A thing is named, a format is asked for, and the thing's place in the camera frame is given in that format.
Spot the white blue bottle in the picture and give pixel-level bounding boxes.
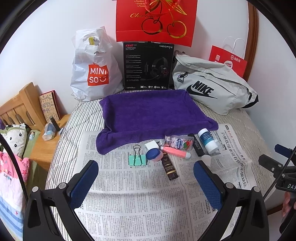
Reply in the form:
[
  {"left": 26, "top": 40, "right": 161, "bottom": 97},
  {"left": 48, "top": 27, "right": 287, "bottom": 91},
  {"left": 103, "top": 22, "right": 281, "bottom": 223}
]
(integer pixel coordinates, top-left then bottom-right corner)
[{"left": 198, "top": 128, "right": 218, "bottom": 154}]

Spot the black rectangular stick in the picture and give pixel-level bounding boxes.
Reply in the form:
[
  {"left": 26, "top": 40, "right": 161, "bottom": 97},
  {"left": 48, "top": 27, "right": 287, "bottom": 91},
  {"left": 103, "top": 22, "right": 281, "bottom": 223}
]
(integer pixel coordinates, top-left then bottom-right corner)
[{"left": 188, "top": 133, "right": 205, "bottom": 157}]

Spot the pink tube with white cap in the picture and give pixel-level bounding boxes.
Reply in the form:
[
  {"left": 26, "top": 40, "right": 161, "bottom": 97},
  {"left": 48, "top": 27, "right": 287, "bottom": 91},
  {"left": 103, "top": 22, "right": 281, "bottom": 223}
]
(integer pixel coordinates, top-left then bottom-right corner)
[{"left": 160, "top": 146, "right": 191, "bottom": 159}]

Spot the clear sanitizer bottle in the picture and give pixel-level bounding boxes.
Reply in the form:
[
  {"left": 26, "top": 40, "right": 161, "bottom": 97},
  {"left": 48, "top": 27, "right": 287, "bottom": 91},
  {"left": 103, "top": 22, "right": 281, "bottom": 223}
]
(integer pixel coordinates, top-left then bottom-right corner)
[{"left": 164, "top": 135, "right": 194, "bottom": 151}]

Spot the dark brown gold tube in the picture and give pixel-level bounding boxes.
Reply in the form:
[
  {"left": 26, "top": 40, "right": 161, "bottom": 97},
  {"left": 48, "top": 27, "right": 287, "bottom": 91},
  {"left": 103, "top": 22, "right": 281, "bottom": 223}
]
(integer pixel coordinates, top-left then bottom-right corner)
[{"left": 161, "top": 152, "right": 179, "bottom": 180}]

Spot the mint green binder clip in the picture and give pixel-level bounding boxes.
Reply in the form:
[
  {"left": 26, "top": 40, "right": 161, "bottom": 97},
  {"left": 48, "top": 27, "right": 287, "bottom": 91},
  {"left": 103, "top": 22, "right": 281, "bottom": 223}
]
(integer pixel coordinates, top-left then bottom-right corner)
[{"left": 128, "top": 144, "right": 147, "bottom": 166}]

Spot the small blue pink jar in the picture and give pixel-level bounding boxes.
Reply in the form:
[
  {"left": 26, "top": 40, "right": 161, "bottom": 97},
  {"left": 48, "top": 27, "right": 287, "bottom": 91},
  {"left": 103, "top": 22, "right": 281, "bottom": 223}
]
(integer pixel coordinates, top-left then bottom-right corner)
[{"left": 145, "top": 148, "right": 164, "bottom": 161}]

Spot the white USB charger plug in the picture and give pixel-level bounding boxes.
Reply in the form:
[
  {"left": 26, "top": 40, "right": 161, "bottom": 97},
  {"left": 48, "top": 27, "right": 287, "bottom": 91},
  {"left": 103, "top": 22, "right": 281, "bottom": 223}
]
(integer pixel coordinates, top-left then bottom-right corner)
[{"left": 145, "top": 140, "right": 159, "bottom": 151}]

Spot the person right hand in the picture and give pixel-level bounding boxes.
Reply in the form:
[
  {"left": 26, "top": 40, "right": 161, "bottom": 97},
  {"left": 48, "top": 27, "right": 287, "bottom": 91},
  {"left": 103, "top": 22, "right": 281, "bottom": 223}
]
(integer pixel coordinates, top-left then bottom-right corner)
[{"left": 281, "top": 192, "right": 291, "bottom": 217}]

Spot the pink clothing pile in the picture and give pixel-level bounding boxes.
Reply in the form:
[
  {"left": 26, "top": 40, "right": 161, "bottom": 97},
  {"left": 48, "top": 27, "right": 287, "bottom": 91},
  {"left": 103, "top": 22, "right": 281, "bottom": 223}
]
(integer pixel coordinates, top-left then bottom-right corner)
[{"left": 1, "top": 152, "right": 26, "bottom": 240}]

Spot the wooden nightstand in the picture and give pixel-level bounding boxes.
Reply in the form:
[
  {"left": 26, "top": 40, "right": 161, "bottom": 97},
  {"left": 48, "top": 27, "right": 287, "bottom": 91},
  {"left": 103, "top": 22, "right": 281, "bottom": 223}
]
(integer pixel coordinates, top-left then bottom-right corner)
[{"left": 29, "top": 113, "right": 71, "bottom": 171}]

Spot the newspaper sheet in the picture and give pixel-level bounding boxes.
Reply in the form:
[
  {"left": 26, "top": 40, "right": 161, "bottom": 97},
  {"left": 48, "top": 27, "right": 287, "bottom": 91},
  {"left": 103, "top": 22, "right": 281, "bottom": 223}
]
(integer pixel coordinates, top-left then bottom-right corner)
[{"left": 71, "top": 123, "right": 258, "bottom": 241}]

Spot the tissue pack on nightstand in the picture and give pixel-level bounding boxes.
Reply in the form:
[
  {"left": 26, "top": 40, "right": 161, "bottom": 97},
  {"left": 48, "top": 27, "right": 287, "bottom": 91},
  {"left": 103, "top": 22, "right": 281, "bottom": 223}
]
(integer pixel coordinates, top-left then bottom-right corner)
[{"left": 42, "top": 123, "right": 61, "bottom": 141}]

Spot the white dotted plush toy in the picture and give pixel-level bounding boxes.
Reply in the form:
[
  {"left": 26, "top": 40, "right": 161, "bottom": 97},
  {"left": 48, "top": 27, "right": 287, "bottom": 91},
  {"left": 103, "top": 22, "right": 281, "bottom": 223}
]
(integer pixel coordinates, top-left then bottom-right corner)
[{"left": 1, "top": 123, "right": 29, "bottom": 158}]

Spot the grey Nike waist bag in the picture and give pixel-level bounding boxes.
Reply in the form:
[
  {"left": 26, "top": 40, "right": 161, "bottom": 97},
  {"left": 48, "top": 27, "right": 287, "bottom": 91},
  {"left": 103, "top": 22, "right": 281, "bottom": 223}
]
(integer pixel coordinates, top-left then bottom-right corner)
[{"left": 171, "top": 51, "right": 259, "bottom": 115}]

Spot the small red paper bag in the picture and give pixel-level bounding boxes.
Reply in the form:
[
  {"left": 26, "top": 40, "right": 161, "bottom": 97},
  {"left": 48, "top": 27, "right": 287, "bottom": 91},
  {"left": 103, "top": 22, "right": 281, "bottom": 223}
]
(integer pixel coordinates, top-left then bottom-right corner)
[{"left": 209, "top": 36, "right": 247, "bottom": 77}]

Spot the patterned book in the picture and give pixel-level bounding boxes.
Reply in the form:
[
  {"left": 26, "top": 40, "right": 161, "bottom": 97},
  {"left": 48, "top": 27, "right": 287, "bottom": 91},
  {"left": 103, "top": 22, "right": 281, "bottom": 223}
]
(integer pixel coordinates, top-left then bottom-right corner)
[{"left": 39, "top": 90, "right": 61, "bottom": 122}]

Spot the purple towel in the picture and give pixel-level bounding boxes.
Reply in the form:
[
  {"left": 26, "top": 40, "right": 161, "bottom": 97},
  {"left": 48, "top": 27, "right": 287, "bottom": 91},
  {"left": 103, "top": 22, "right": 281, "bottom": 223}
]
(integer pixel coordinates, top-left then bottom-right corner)
[{"left": 96, "top": 90, "right": 218, "bottom": 155}]

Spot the black headset box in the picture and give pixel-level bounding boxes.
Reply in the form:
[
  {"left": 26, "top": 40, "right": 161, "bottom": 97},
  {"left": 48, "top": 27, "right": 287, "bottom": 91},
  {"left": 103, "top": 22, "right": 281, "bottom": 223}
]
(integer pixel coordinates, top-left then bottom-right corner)
[{"left": 123, "top": 42, "right": 175, "bottom": 90}]

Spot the white Miniso plastic bag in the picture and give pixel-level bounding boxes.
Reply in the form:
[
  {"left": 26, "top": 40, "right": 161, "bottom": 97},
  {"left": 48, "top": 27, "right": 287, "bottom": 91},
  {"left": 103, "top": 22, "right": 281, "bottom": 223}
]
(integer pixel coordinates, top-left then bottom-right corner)
[{"left": 70, "top": 26, "right": 123, "bottom": 101}]

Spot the large red gift bag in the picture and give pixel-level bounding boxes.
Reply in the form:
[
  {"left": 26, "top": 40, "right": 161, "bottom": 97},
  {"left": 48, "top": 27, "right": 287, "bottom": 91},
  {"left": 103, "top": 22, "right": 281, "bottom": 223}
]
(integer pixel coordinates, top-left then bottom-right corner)
[{"left": 116, "top": 0, "right": 198, "bottom": 47}]

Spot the black cable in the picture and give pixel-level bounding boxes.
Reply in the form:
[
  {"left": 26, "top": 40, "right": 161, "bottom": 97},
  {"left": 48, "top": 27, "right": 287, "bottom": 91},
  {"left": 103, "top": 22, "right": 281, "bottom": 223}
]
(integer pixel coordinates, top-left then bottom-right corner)
[{"left": 0, "top": 134, "right": 30, "bottom": 204}]

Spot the wooden door frame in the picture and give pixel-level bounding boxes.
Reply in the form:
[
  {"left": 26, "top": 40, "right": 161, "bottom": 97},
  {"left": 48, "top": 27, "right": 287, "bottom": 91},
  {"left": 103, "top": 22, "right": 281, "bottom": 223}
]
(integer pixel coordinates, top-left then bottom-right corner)
[{"left": 243, "top": 3, "right": 259, "bottom": 81}]

